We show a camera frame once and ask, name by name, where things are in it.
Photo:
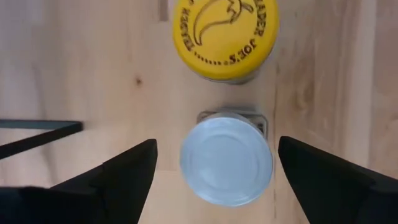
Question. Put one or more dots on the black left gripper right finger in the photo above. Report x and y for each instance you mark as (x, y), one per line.
(335, 193)

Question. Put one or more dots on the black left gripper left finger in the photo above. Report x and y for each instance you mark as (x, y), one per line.
(109, 193)

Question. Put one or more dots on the bagel sesame jar white lid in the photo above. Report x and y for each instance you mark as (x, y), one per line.
(227, 158)

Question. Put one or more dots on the crunchy onion bottle yellow lid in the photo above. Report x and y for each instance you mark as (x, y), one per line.
(224, 37)

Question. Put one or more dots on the wooden shelf riser black frame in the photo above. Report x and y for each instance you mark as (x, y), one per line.
(56, 125)

